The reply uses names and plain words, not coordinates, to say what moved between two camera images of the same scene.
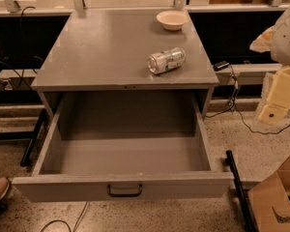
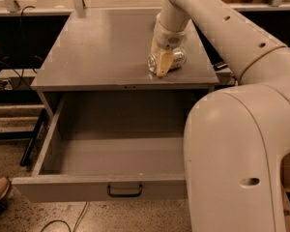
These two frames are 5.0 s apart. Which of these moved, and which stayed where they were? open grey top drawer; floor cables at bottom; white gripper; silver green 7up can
Moved: white gripper
Stayed: floor cables at bottom; silver green 7up can; open grey top drawer
